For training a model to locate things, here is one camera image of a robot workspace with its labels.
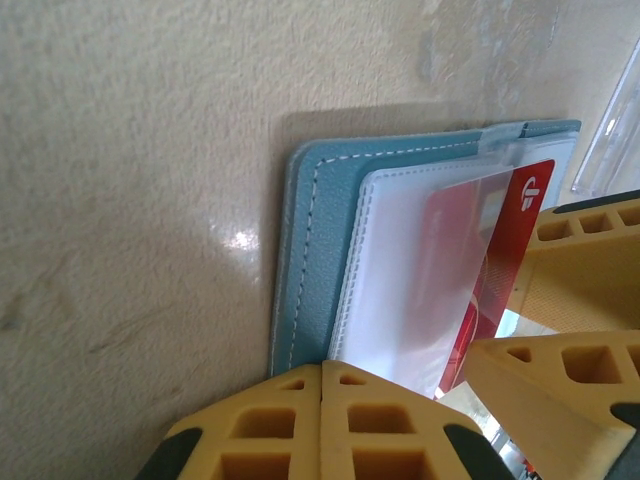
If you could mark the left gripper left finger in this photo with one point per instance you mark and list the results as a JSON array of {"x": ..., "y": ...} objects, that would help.
[{"x": 310, "y": 425}]

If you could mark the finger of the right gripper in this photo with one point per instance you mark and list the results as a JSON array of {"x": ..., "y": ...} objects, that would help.
[
  {"x": 590, "y": 270},
  {"x": 550, "y": 400}
]

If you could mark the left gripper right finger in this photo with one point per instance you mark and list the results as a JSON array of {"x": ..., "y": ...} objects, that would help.
[{"x": 332, "y": 450}]

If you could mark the red credit card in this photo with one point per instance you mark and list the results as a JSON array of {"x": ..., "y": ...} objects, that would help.
[{"x": 515, "y": 240}]

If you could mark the clear bag with red card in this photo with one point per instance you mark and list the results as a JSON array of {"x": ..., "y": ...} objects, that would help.
[{"x": 610, "y": 140}]

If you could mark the blue leather card holder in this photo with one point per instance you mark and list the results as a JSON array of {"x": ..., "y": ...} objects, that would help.
[{"x": 325, "y": 210}]

